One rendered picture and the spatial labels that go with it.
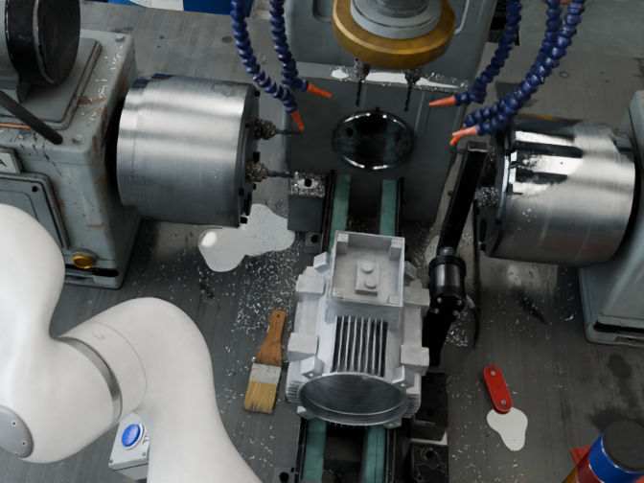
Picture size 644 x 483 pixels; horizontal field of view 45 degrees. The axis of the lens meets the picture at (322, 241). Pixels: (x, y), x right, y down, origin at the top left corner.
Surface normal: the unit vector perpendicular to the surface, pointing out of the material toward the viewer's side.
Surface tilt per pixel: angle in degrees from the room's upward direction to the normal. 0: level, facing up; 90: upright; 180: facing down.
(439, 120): 90
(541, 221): 66
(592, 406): 0
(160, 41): 0
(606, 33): 0
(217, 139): 32
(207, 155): 47
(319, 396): 39
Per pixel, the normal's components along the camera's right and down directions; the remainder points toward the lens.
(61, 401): 0.62, -0.23
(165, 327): 0.59, -0.60
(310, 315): 0.06, -0.61
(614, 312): -0.09, 0.78
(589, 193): -0.02, 0.08
